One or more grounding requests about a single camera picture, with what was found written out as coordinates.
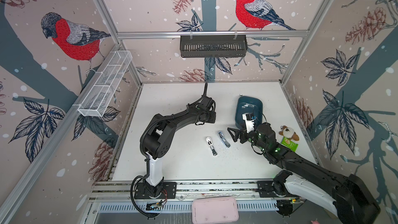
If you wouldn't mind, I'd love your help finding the teal plastic tray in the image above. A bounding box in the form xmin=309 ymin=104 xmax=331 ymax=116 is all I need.
xmin=235 ymin=96 xmax=263 ymax=129

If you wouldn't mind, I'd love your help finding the green snack packet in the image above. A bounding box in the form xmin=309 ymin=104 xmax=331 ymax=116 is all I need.
xmin=281 ymin=137 xmax=298 ymax=152

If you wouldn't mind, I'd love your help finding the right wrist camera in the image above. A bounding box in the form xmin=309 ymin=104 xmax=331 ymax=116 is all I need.
xmin=242 ymin=113 xmax=256 ymax=133

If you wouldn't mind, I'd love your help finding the pink plastic box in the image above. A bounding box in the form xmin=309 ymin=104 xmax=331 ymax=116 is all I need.
xmin=192 ymin=197 xmax=239 ymax=224

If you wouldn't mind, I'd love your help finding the white mesh wall shelf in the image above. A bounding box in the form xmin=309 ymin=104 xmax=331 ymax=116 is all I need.
xmin=78 ymin=50 xmax=132 ymax=117

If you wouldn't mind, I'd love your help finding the brown plush dog toy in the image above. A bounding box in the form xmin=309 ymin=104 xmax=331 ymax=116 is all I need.
xmin=278 ymin=125 xmax=300 ymax=141

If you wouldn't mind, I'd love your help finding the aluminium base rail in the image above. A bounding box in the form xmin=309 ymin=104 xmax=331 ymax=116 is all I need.
xmin=90 ymin=178 xmax=343 ymax=214

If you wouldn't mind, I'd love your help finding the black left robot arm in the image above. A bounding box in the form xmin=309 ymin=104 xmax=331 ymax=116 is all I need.
xmin=130 ymin=83 xmax=216 ymax=219

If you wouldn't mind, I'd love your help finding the black wire hanging basket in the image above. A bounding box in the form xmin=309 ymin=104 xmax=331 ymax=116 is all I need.
xmin=180 ymin=34 xmax=248 ymax=59

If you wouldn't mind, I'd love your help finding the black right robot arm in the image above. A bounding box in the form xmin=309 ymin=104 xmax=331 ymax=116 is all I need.
xmin=228 ymin=123 xmax=380 ymax=224

